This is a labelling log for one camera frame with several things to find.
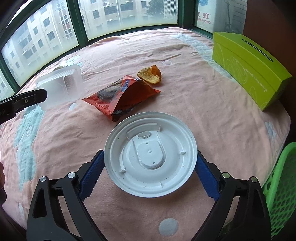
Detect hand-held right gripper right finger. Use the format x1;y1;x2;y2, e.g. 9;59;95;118
195;150;271;241

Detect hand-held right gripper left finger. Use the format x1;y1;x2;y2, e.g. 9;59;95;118
26;149;105;241

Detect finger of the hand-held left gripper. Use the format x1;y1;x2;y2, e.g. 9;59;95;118
0;89;48;109

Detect clear plastic tray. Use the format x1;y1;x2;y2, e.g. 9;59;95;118
35;64;84;111

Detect white round plastic lid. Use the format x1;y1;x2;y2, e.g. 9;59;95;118
104;112;198;198

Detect green perforated plastic basket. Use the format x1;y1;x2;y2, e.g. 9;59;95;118
262;142;296;238

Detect orange snack packet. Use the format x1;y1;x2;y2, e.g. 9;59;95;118
82;75;161;122

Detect person's left hand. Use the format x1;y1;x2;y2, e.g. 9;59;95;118
0;162;7;207

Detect pink printed blanket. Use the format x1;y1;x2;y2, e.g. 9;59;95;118
0;27;291;241

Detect beige apartment building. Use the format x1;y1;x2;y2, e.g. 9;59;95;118
0;0;178;93

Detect orange peel piece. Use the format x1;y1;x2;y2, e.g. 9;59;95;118
137;65;162;84

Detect lime green cardboard box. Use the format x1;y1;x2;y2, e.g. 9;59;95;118
212;32;292;112

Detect white outdoor air conditioner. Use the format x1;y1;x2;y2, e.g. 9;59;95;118
195;0;245;33

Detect brown wooden panel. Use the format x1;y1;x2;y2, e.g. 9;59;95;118
243;0;296;77

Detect green window frame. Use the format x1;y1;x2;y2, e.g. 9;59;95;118
0;0;213;98

